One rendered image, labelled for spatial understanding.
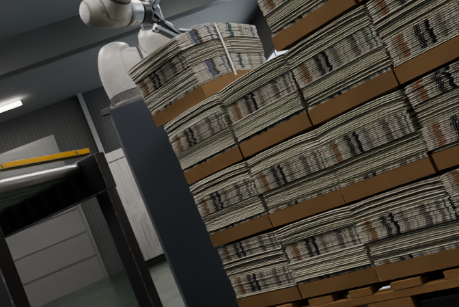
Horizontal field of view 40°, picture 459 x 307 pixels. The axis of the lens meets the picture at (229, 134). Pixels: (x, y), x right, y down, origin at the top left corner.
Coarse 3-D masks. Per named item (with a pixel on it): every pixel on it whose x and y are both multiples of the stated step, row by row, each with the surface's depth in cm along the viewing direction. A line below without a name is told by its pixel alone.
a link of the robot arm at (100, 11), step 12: (84, 0) 196; (96, 0) 195; (108, 0) 195; (84, 12) 196; (96, 12) 195; (108, 12) 196; (120, 12) 198; (96, 24) 197; (108, 24) 199; (120, 24) 203
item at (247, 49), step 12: (228, 24) 219; (240, 24) 223; (228, 36) 217; (240, 36) 221; (252, 36) 225; (240, 48) 219; (252, 48) 223; (240, 60) 218; (252, 60) 222; (264, 60) 226
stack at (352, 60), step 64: (384, 0) 153; (448, 0) 142; (320, 64) 169; (384, 64) 156; (448, 64) 147; (192, 128) 206; (256, 128) 188; (320, 128) 172; (384, 128) 159; (448, 128) 148; (192, 192) 213; (256, 192) 193; (320, 192) 177; (384, 192) 166; (448, 192) 152; (256, 256) 201; (320, 256) 182; (384, 256) 168
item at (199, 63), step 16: (192, 32) 206; (208, 32) 211; (160, 48) 206; (176, 48) 201; (192, 48) 204; (208, 48) 209; (144, 64) 213; (160, 64) 208; (176, 64) 206; (192, 64) 202; (208, 64) 207; (224, 64) 212; (144, 80) 216; (160, 80) 212; (176, 80) 207; (192, 80) 203; (208, 80) 204; (144, 96) 220; (160, 96) 215; (176, 96) 210
